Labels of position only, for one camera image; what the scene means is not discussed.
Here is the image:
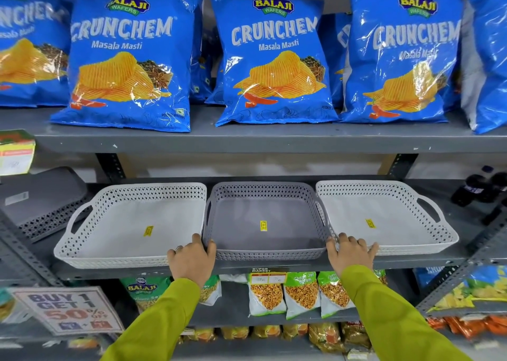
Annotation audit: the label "person's left hand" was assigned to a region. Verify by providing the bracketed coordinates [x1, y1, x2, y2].
[166, 233, 217, 288]

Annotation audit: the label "person's right hand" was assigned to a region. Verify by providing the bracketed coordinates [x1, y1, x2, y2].
[326, 232, 379, 278]

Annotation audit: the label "grey perforated plastic tray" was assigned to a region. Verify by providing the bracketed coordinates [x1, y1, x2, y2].
[202, 182, 334, 261]

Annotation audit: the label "person's right forearm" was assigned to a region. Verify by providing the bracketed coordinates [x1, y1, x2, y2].
[341, 265, 473, 361]

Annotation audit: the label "person's left forearm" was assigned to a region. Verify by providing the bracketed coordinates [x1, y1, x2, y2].
[100, 278, 201, 361]

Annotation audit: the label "white perforated plastic tray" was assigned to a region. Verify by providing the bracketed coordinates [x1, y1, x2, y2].
[316, 180, 460, 256]
[53, 182, 208, 269]

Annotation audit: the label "white green snack packet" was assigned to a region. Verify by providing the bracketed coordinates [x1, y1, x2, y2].
[317, 271, 355, 319]
[199, 275, 222, 307]
[283, 272, 321, 320]
[248, 274, 287, 317]

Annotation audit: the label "shelf price label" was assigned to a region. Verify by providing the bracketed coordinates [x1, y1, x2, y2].
[249, 267, 290, 285]

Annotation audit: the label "row of yellow snack packets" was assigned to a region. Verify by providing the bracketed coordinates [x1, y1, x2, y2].
[179, 322, 372, 354]

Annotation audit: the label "blue yellow chip packets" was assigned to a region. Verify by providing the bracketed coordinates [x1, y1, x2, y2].
[415, 265, 507, 314]

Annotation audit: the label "grey metal shelf rack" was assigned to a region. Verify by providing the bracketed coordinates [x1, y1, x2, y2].
[0, 104, 507, 361]

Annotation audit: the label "row of orange snack packets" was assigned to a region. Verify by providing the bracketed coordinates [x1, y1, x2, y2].
[426, 314, 507, 337]

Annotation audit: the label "white promotional offer sign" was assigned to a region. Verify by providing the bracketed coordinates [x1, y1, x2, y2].
[8, 286, 125, 337]

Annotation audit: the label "dark grey perforated tray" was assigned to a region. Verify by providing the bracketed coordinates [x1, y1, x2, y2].
[0, 167, 94, 243]

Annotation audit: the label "row of blue chip packets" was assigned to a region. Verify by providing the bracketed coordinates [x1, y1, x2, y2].
[0, 0, 507, 135]

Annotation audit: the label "green yellow carton box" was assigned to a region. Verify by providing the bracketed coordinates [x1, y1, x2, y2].
[0, 130, 36, 176]

